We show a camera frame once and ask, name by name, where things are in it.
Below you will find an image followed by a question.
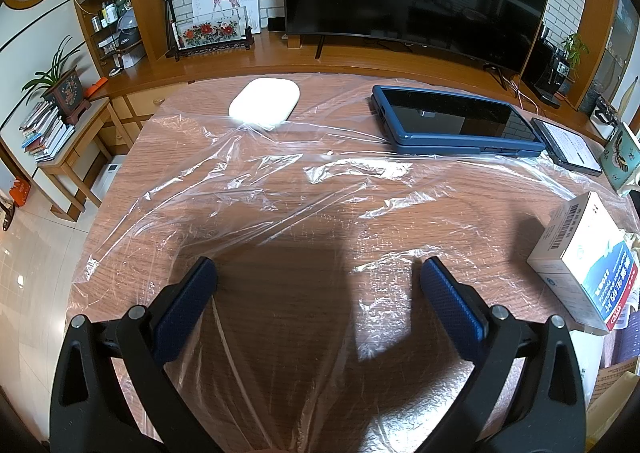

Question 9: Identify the white floor appliance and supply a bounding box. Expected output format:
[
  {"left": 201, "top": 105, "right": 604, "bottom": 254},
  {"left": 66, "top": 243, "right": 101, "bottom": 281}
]
[{"left": 90, "top": 158, "right": 126, "bottom": 206}]

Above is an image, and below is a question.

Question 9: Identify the blue and white medicine box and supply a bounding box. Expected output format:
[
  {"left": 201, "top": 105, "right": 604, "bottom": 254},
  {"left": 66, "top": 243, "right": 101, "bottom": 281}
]
[{"left": 527, "top": 190, "right": 636, "bottom": 332}]

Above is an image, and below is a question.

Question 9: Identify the brown cardboard box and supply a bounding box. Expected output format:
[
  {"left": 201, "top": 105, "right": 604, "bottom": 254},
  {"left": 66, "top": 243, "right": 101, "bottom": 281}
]
[{"left": 582, "top": 358, "right": 640, "bottom": 453}]

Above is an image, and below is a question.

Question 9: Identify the blue-cased tablet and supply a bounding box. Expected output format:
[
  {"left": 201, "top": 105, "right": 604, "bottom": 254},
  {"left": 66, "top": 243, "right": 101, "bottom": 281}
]
[{"left": 371, "top": 84, "right": 546, "bottom": 155}]

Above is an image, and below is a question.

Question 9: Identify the teal patterned ceramic mug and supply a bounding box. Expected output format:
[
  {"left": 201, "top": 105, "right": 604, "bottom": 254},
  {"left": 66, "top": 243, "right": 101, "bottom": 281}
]
[{"left": 602, "top": 126, "right": 640, "bottom": 196}]

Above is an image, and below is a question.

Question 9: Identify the wooden side table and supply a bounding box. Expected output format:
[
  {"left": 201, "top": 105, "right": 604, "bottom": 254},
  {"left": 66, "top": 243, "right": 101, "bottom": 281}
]
[{"left": 35, "top": 98, "right": 118, "bottom": 221}]

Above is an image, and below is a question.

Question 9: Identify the orange bag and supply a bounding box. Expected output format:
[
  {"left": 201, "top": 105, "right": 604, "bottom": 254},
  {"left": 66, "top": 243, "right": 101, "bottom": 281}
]
[{"left": 9, "top": 177, "right": 32, "bottom": 208}]

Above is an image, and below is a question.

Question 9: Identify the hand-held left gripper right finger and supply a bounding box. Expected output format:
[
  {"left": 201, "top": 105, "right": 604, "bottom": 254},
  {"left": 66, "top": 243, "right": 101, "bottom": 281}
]
[{"left": 414, "top": 255, "right": 587, "bottom": 453}]

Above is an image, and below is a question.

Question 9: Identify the white oval case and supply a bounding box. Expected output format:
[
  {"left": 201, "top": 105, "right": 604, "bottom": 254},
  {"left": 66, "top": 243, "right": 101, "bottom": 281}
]
[{"left": 228, "top": 78, "right": 301, "bottom": 131}]

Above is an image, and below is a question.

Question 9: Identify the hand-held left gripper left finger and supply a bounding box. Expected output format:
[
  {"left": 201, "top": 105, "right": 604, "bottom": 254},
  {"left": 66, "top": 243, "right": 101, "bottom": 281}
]
[{"left": 49, "top": 255, "right": 221, "bottom": 453}]

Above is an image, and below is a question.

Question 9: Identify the black smartphone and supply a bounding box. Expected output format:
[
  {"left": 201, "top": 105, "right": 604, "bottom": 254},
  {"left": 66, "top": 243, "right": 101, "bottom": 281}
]
[{"left": 530, "top": 117, "right": 603, "bottom": 177}]

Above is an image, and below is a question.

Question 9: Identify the small green potted plant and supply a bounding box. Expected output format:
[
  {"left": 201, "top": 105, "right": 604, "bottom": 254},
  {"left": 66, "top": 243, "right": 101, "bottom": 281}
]
[{"left": 560, "top": 33, "right": 591, "bottom": 79}]

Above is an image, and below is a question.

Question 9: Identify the stack of books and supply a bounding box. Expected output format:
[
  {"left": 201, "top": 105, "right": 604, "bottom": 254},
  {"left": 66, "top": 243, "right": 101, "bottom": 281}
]
[{"left": 19, "top": 100, "right": 76, "bottom": 164}]

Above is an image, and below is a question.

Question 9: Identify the black coffee machine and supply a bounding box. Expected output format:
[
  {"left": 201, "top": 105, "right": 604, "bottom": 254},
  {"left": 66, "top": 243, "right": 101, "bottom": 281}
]
[{"left": 532, "top": 40, "right": 573, "bottom": 106}]

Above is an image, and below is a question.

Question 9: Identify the framed red flower picture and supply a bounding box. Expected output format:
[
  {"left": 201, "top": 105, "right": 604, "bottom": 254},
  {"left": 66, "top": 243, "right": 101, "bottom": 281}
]
[{"left": 165, "top": 6, "right": 256, "bottom": 61}]

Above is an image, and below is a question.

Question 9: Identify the large plant in decorated pot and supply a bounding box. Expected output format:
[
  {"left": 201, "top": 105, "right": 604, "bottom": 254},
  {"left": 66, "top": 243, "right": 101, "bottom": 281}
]
[{"left": 22, "top": 36, "right": 93, "bottom": 126}]

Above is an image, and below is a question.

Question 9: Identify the wooden television cabinet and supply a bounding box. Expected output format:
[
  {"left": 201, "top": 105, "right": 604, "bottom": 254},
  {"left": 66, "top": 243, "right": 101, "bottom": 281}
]
[{"left": 102, "top": 26, "right": 608, "bottom": 154}]

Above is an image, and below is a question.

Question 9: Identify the clear plastic sheet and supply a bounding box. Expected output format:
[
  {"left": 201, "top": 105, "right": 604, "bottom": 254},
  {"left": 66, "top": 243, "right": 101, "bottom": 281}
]
[{"left": 72, "top": 73, "right": 636, "bottom": 453}]

